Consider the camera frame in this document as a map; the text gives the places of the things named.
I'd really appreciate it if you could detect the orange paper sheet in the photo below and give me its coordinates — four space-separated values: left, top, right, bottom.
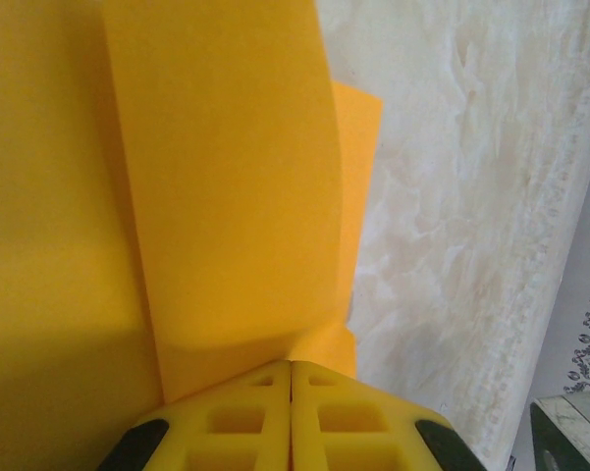
0 0 385 471

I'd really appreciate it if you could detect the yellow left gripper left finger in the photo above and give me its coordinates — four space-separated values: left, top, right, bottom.
96 359 294 471

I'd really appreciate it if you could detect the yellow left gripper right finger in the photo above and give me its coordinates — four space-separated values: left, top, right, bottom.
292 360 478 471

